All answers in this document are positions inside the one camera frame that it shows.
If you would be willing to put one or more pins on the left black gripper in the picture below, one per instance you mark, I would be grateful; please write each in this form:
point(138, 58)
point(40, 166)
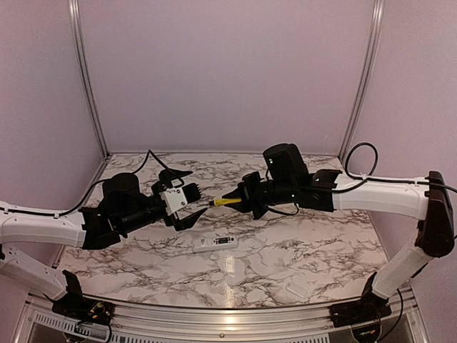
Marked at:
point(186, 223)

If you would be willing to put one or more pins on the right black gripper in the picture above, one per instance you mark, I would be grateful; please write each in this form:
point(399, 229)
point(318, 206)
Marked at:
point(248, 184)

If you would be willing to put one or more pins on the yellow handled screwdriver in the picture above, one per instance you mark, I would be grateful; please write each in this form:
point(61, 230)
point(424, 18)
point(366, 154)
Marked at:
point(223, 202)

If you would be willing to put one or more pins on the white remote control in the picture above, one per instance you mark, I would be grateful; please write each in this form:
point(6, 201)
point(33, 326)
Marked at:
point(207, 244)

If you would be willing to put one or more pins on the white battery compartment cover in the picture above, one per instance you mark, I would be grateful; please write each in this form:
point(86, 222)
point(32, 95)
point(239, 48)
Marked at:
point(296, 289)

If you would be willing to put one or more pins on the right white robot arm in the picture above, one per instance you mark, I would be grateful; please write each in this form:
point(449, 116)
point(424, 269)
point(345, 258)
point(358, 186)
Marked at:
point(424, 198)

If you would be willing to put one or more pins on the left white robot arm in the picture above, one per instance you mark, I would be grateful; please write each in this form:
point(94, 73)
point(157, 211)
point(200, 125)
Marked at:
point(86, 228)

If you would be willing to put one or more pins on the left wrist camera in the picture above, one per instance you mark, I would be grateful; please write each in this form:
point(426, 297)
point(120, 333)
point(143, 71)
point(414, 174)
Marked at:
point(177, 198)

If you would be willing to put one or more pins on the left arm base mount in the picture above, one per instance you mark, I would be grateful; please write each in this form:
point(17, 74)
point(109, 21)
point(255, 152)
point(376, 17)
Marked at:
point(75, 305)

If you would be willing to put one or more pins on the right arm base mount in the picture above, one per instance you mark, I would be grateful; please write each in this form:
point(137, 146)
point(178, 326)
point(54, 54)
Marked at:
point(368, 307)

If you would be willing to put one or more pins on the front aluminium rail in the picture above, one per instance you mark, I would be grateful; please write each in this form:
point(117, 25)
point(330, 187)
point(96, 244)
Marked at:
point(154, 323)

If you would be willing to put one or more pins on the left aluminium corner post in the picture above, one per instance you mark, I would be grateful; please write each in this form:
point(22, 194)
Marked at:
point(76, 25)

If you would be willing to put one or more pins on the aluminium corner post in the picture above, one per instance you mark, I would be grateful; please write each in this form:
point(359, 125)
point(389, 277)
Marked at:
point(369, 61)
point(76, 25)

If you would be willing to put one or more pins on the right aluminium corner post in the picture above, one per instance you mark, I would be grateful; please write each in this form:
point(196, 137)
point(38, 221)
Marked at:
point(369, 61)

